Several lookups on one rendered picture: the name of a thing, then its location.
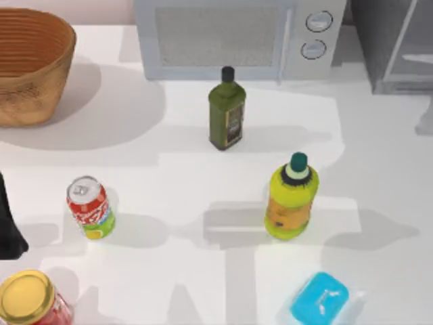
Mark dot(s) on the blue soap in clear dish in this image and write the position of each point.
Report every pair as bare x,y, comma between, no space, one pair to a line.
319,299

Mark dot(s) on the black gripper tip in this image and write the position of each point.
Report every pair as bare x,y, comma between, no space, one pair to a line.
8,227

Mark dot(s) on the dark green bottle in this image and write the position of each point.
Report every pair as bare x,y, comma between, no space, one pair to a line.
226,111

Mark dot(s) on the yellow-green bottle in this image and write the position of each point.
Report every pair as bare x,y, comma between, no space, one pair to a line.
291,203

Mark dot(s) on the red and green can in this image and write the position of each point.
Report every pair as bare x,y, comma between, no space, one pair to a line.
91,208

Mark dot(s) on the red jar with gold lid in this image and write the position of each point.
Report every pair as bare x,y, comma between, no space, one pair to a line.
27,299

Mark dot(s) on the brown woven basket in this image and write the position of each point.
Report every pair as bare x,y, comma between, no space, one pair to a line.
30,67

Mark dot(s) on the pale microwave oven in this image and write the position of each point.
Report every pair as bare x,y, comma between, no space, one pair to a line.
216,37

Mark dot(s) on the round microwave knob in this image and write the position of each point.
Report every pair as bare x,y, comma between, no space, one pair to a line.
319,20
313,49

